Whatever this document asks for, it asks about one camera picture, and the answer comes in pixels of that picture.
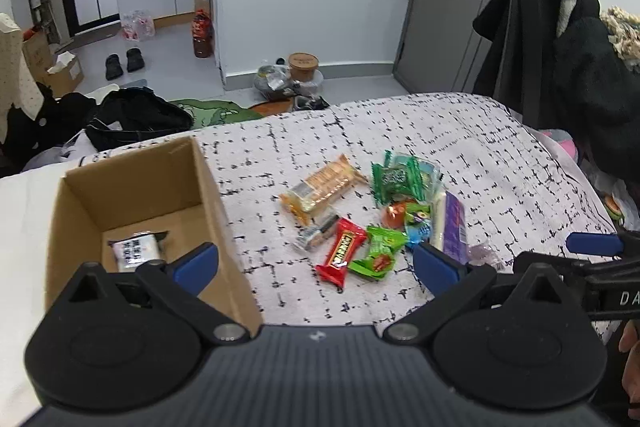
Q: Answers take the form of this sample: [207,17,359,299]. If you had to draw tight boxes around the person's right hand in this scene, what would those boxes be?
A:
[618,321,640,404]

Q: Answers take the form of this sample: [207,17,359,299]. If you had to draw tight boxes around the green printed floor mat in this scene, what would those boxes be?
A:
[167,98,258,130]

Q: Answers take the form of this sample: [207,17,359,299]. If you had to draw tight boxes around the printed plastic bag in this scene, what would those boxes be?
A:
[597,179,640,234]

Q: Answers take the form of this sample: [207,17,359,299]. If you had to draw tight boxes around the black clothes pile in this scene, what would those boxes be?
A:
[0,82,98,172]

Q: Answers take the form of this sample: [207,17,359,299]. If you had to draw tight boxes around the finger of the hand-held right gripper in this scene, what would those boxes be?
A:
[566,231,640,259]

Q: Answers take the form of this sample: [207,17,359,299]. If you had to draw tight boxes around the small silver snack packet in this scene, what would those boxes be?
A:
[292,214,341,254]

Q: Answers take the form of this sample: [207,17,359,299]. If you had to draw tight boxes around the orange cracker packet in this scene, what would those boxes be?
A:
[279,154,368,228]

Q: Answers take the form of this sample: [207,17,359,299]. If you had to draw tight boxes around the orange and green snack packet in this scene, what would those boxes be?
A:
[381,201,431,230]

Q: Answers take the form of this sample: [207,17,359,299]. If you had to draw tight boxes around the pack of water bottles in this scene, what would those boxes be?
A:
[120,9,157,42]

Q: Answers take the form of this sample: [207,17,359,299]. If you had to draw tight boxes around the red snack packet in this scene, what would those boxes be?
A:
[315,217,368,292]

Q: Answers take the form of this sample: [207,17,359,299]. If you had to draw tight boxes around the clear plastic trash bag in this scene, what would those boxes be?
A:
[253,63,296,100]

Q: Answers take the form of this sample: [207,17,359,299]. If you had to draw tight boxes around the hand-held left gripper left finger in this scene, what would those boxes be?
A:
[64,242,251,344]

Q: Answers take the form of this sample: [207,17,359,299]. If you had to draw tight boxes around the pink soft item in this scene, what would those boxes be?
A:
[540,129,581,162]

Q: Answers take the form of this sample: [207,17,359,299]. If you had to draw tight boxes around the small cardboard box with tissue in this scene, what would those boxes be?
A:
[42,52,86,98]

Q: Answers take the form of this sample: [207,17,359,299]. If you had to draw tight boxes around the dark green snack packet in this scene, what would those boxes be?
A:
[371,150,423,208]

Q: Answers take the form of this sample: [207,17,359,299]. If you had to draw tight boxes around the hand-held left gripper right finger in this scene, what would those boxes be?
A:
[383,241,592,344]

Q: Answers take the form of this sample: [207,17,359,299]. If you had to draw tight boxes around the brown round tub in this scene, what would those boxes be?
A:
[287,52,320,84]

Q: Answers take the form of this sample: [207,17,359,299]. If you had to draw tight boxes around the cream dotted cloth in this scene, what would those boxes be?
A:
[0,13,43,118]

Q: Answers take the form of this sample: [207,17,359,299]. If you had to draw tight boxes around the tall cardboard box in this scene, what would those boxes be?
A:
[21,29,53,80]

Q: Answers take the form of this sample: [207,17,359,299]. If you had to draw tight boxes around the white black-print snack packet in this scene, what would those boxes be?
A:
[107,231,170,273]

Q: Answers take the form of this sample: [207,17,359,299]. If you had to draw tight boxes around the small blue snack packet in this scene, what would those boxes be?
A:
[404,222,433,250]

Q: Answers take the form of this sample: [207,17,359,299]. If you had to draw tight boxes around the bright green snack packet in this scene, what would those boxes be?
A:
[348,225,408,284]

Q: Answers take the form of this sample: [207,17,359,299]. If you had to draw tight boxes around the black hanging coat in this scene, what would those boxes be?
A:
[471,0,640,188]

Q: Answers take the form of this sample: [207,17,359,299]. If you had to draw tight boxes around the grey sneakers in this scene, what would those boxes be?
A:
[292,94,331,111]

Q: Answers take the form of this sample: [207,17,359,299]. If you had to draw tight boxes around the purple and white snack bar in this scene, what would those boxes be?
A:
[431,191,471,264]

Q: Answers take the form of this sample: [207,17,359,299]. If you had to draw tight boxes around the black bag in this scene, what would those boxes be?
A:
[84,87,195,152]

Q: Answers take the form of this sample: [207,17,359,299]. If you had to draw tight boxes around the white bedsheet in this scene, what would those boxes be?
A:
[0,167,68,427]

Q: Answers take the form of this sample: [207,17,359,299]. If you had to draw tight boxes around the white black-patterned blanket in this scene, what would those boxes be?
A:
[80,92,621,327]

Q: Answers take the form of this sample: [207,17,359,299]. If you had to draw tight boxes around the teal clear snack packet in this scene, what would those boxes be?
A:
[395,157,443,198]

